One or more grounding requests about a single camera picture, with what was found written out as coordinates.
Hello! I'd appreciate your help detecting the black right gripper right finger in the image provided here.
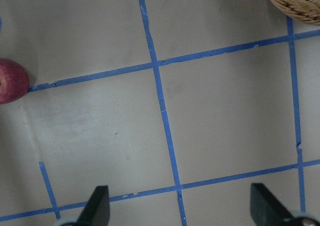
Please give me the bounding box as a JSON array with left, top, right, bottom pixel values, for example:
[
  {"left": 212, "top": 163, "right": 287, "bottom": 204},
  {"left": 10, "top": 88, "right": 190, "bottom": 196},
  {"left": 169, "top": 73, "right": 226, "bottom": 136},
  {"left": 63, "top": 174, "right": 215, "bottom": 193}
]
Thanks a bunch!
[{"left": 250, "top": 183, "right": 295, "bottom": 226}]

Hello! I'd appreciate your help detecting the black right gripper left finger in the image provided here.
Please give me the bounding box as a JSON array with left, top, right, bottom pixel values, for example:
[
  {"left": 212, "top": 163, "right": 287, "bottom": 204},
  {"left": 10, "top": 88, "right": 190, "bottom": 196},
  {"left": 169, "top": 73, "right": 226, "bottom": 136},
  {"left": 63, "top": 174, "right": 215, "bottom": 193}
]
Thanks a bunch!
[{"left": 75, "top": 185, "right": 110, "bottom": 226}]

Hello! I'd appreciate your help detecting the red apple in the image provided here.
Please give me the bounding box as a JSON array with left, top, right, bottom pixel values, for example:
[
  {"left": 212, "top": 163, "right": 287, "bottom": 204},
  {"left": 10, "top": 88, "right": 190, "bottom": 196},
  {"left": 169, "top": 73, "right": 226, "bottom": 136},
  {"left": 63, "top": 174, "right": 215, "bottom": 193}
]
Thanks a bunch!
[{"left": 0, "top": 58, "right": 30, "bottom": 105}]

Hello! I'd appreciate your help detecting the woven wicker basket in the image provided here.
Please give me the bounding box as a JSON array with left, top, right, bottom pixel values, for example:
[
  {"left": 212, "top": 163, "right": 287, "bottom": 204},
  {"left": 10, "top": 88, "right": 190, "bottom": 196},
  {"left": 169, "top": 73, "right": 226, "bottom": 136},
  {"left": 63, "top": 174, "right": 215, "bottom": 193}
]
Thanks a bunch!
[{"left": 270, "top": 0, "right": 320, "bottom": 26}]

